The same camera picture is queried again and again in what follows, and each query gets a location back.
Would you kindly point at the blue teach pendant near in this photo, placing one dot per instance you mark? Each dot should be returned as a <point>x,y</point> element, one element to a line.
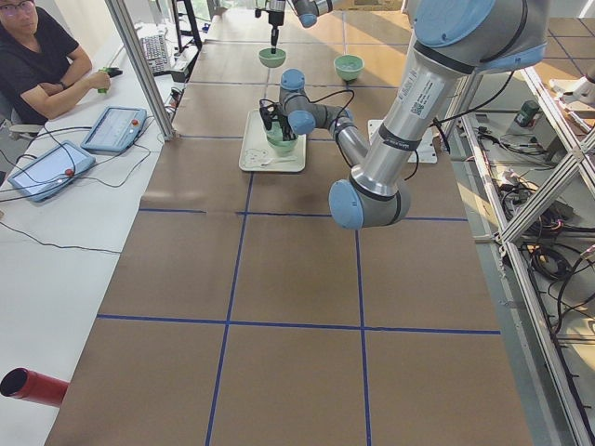
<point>51,172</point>

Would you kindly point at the blue teach pendant far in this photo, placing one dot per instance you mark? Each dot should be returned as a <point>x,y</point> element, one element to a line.
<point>115,130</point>

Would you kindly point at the cream bear tray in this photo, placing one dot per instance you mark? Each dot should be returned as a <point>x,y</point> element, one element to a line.
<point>258,155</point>

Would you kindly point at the black keyboard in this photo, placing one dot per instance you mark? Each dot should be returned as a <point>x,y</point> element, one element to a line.
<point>155,51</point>

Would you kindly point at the green bowl on tray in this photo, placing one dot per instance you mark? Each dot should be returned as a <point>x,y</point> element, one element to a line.
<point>282,145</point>

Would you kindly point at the white plastic spoon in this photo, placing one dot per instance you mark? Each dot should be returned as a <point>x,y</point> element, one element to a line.
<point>278,160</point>

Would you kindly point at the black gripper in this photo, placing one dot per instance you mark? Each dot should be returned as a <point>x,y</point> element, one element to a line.
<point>284,124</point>
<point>276,18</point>

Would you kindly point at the aluminium frame rail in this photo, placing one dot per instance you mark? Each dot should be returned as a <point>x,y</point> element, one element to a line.
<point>125,27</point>

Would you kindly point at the green power box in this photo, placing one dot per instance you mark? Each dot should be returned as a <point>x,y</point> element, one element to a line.
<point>526,114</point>

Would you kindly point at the red cylinder tube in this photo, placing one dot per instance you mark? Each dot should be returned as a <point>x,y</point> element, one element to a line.
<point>25,384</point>

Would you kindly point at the seated person in black shirt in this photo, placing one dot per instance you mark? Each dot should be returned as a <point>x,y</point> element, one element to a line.
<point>44,71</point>

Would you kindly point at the green bowl with ice cubes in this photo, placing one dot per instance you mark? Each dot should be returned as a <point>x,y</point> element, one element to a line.
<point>348,67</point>

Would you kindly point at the blue teach pendant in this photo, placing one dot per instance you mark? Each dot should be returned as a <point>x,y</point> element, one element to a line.
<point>51,172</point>
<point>115,130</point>

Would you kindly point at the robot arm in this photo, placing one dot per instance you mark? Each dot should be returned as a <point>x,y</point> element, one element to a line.
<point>451,40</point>
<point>307,12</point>

